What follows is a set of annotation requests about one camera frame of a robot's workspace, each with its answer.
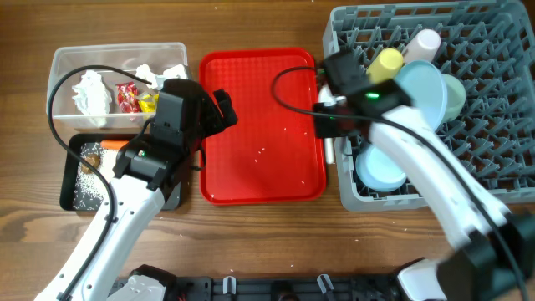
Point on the brown food piece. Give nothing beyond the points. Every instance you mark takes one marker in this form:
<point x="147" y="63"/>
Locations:
<point x="90" y="164"/>

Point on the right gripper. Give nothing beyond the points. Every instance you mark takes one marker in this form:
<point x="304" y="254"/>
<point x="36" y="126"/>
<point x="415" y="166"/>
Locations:
<point x="322" y="127"/>

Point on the red serving tray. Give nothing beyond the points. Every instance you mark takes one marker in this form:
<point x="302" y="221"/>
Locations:
<point x="271" y="154"/>

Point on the pink white cup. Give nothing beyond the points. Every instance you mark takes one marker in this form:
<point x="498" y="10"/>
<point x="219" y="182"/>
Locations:
<point x="423" y="46"/>

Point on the white rice pile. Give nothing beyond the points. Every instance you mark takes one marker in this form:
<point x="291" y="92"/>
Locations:
<point x="89" y="190"/>

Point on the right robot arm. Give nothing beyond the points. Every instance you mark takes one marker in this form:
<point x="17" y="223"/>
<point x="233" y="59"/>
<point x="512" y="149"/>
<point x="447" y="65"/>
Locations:
<point x="493" y="249"/>

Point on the gray dishwasher rack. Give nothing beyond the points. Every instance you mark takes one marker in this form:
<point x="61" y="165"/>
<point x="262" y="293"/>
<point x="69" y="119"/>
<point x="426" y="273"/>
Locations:
<point x="489" y="47"/>

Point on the yellow plastic cup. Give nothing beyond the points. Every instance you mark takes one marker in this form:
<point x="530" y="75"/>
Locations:
<point x="385" y="66"/>

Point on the light blue plate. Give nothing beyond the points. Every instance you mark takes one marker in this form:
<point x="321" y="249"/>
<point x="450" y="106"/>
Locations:
<point x="424" y="83"/>

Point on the orange carrot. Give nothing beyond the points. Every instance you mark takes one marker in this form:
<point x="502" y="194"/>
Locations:
<point x="114" y="145"/>

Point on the large white tissue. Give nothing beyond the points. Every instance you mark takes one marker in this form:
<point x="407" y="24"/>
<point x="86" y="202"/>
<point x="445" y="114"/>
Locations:
<point x="92" y="98"/>

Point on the light blue bowl with rice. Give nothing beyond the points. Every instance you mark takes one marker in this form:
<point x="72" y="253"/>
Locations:
<point x="377" y="171"/>

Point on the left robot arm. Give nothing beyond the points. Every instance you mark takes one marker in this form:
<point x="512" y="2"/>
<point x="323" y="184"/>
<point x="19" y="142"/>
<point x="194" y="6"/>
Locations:
<point x="97" y="260"/>

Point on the clear plastic storage bin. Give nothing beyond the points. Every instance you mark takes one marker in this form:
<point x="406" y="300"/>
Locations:
<point x="165" y="60"/>

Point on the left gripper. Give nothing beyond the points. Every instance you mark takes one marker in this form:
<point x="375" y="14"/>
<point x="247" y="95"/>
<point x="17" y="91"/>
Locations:
<point x="216" y="123"/>

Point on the white plastic spoon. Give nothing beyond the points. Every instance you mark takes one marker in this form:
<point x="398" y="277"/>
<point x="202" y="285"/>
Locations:
<point x="329" y="150"/>

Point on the yellow snack wrapper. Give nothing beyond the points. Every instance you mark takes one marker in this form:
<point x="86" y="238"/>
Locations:
<point x="148" y="102"/>

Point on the red strawberry candy wrapper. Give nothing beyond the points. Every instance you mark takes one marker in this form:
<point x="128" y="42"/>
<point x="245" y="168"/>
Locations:
<point x="127" y="98"/>

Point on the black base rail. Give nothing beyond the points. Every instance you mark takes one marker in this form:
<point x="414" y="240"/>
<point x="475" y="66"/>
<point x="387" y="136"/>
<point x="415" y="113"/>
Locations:
<point x="147" y="283"/>

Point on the black rectangular tray bin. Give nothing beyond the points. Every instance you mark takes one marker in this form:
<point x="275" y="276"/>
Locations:
<point x="67" y="188"/>

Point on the small white tissue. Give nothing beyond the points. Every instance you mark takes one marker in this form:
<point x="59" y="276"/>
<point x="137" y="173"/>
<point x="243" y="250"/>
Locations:
<point x="144" y="72"/>

